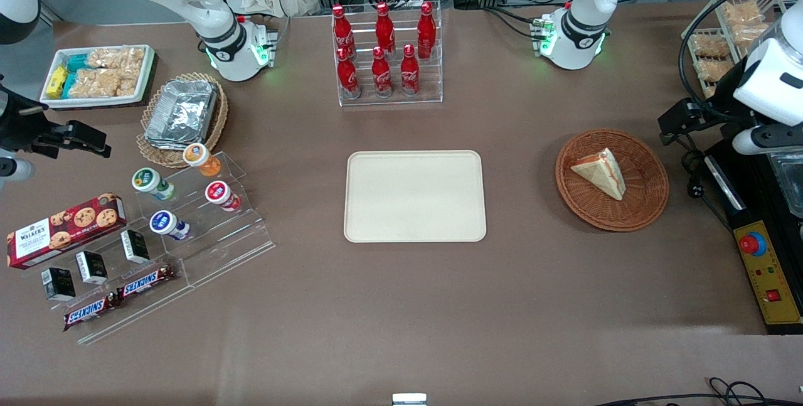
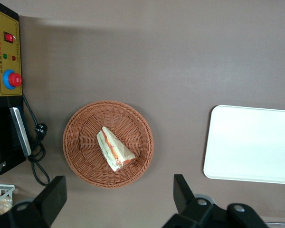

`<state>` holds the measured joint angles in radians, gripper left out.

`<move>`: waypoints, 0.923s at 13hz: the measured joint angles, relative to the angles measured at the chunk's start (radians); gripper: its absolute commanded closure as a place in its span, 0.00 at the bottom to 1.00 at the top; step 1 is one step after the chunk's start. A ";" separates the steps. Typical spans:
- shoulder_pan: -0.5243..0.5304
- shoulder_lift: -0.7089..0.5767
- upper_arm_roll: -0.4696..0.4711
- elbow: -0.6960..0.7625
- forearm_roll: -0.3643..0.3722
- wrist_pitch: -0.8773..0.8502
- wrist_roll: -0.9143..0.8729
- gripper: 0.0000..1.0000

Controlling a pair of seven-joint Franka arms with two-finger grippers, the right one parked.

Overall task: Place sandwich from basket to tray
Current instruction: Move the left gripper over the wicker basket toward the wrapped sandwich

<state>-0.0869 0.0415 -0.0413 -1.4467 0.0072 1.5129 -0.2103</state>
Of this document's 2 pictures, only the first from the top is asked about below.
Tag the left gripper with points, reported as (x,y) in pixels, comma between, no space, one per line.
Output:
(723,100)

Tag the triangular sandwich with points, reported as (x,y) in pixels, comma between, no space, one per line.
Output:
(601,170)

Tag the white rectangular snack tray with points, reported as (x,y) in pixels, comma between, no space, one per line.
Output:
(147,70)

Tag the brown round wicker basket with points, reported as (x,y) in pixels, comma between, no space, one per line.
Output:
(643,205)

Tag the light oval wicker basket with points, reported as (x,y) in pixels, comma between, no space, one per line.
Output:
(216,123)

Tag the cream plastic serving tray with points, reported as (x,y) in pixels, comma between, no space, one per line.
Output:
(414,196)

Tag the rice cracker pack on rack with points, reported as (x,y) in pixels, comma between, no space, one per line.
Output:
(714,69)
(749,36)
(709,90)
(709,46)
(741,12)

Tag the teal snack pack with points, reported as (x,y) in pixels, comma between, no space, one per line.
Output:
(76,62)
(69,85)

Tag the clear rice cracker pack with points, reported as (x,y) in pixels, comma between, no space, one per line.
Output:
(94,83)
(116,58)
(128,83)

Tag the yellow snack pack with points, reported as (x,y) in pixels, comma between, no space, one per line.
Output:
(56,81)

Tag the green lid yogurt cup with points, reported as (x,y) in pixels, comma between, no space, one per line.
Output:
(147,180)

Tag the red Walkers cookie box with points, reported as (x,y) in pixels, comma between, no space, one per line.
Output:
(63,230)

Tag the silver foil container stack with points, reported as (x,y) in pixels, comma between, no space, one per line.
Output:
(182,111)

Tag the black countertop appliance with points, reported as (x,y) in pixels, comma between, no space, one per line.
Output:
(759,199)

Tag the small black box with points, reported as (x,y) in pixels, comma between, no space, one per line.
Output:
(58,283)
(92,268)
(135,246)

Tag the orange lid yogurt cup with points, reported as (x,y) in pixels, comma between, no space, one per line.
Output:
(199,156)

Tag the blue lid yogurt cup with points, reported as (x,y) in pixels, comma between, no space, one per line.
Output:
(164,223)

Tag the clear glass container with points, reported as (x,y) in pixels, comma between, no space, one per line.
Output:
(790,180)

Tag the red lid yogurt cup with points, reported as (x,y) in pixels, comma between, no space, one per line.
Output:
(218,192)

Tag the Snickers chocolate bar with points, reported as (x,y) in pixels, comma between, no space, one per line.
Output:
(145,282)
(91,310)

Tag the yellow emergency stop control box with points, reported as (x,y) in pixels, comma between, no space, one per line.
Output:
(768,274)

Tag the clear acrylic stepped snack stand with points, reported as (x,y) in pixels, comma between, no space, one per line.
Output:
(144,312)

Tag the clear acrylic stepped cup stand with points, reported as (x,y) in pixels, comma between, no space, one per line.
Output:
(238,243)

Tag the clear acrylic bottle rack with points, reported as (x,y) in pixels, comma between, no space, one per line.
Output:
(433,80)

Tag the red cola bottle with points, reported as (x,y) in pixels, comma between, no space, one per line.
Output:
(381,78)
(342,29)
(409,76)
(348,80)
(426,32)
(384,29)

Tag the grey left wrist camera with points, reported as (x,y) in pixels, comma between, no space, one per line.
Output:
(743,141)

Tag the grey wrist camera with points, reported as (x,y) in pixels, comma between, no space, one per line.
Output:
(743,141)
(15,169)

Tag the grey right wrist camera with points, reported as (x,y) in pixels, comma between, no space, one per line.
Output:
(15,169)

